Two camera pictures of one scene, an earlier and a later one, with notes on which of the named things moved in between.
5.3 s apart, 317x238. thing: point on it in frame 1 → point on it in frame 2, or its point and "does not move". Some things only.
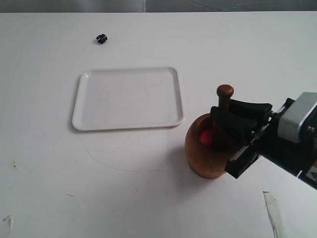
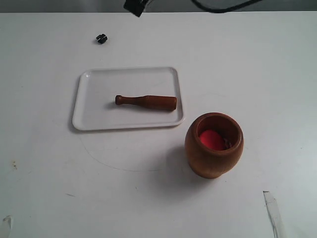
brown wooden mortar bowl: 205,160 does not move
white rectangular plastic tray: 122,98 does not move
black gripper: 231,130 → 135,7
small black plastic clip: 102,38 does not move
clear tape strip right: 278,222 does not move
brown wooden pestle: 222,121 → 158,102
